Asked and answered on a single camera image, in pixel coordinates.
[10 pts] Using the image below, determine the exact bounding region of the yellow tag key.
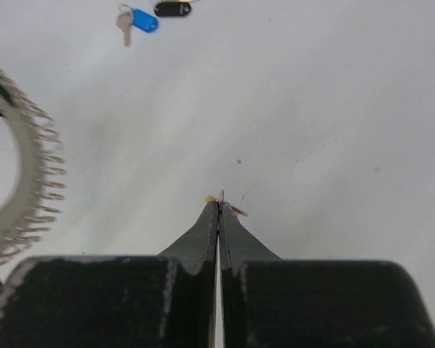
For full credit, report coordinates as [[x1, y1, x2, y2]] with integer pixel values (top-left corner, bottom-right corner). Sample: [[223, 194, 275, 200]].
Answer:
[[205, 188, 249, 217]]

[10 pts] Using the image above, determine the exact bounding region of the metal disc with keyrings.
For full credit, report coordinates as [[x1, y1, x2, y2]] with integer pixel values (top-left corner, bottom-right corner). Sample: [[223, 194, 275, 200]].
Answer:
[[0, 69, 67, 266]]

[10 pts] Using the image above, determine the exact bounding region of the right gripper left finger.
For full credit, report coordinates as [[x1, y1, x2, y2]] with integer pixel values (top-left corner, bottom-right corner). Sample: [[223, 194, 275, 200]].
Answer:
[[0, 202, 218, 347]]

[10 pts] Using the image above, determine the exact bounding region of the blue tag key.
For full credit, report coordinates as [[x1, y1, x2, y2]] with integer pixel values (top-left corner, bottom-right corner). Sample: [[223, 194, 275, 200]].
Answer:
[[116, 4, 159, 47]]

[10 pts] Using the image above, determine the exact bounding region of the black tag key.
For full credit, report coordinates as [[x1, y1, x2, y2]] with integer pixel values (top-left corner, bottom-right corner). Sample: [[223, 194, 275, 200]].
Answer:
[[153, 1, 193, 17]]

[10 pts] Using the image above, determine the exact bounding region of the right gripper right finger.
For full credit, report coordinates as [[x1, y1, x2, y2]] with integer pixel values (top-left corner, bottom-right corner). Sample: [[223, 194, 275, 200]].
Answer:
[[219, 204, 435, 347]]

